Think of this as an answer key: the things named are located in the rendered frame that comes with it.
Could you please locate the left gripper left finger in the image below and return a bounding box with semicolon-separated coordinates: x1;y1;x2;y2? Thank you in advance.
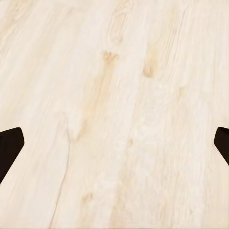
0;127;25;184

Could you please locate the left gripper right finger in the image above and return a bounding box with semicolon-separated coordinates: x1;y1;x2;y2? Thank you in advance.
214;127;229;165

